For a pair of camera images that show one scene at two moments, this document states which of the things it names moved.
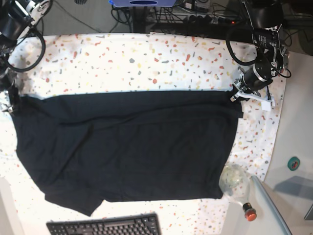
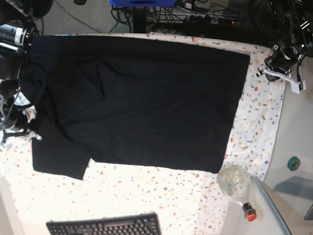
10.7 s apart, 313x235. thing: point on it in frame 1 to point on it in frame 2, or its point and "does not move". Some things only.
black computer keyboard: (142, 224) does not move
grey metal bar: (273, 206) does not move
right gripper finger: (233, 98) to (260, 73)
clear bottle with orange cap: (234, 182) does not move
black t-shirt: (82, 149) does not move
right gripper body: (248, 84) to (275, 70)
